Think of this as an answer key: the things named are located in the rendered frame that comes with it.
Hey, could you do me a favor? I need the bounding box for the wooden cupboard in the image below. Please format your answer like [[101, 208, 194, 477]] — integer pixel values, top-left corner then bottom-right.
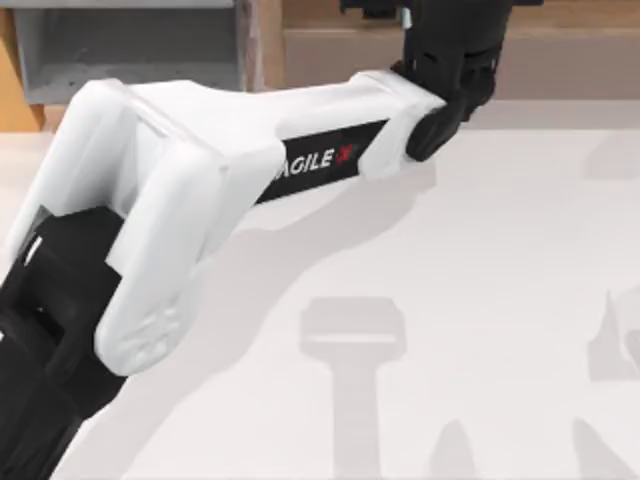
[[0, 0, 640, 134]]

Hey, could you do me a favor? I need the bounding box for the grey pierced drawer inside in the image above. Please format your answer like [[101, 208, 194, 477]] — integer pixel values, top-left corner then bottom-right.
[[11, 0, 250, 106]]

